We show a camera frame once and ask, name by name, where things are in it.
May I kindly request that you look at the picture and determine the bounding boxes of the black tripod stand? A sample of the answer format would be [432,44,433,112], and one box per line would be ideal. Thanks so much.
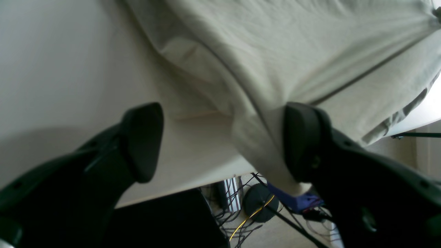
[252,133,441,248]

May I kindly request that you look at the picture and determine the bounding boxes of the yellow cable on floor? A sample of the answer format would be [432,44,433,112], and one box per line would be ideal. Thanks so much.
[229,195,276,241]

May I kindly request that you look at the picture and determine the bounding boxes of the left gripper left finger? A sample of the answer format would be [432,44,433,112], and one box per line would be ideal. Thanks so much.
[1,102,164,248]

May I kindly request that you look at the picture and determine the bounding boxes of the beige T-shirt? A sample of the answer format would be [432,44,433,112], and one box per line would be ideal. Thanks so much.
[127,0,440,196]

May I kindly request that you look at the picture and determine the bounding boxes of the black round stand base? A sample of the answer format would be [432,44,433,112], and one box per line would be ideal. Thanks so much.
[242,192,280,223]

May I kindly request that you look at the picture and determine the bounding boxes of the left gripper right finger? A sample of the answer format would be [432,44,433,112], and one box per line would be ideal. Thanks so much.
[283,102,441,248]

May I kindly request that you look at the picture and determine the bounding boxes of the blue box on floor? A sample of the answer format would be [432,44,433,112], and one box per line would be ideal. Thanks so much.
[267,183,324,214]

